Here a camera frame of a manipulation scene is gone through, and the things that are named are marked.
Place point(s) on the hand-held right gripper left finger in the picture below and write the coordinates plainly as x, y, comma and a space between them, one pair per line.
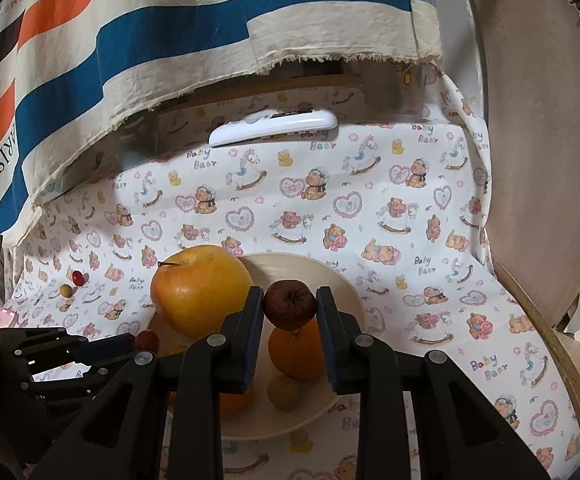
252, 345

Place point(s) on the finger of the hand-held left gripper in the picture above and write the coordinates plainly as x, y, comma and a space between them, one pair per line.
85, 377
112, 344

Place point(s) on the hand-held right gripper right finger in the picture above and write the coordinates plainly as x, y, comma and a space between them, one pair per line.
327, 345

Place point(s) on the orange tangerine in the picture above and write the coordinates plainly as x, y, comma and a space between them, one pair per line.
295, 355
237, 401

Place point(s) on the red cherry tomato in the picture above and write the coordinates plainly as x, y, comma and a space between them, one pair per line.
146, 341
77, 276

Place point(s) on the cream round plate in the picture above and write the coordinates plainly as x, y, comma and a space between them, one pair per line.
342, 300

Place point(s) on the dark red hawthorn fruit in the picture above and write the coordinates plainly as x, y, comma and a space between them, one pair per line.
290, 305

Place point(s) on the yellow-green small fruit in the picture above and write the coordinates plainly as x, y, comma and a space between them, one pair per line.
284, 393

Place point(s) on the large yellow-red apple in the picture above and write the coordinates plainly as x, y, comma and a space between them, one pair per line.
195, 290

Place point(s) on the yellow cherry tomato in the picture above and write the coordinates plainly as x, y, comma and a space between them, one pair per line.
66, 290

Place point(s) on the bear printed cloth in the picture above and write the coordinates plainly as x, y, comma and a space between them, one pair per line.
369, 200

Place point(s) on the white remote control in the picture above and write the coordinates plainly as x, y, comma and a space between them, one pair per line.
270, 127

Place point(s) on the round wooden board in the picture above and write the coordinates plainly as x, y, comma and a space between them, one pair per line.
544, 135

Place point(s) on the striped cream blue orange cloth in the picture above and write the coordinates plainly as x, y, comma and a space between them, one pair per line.
120, 35

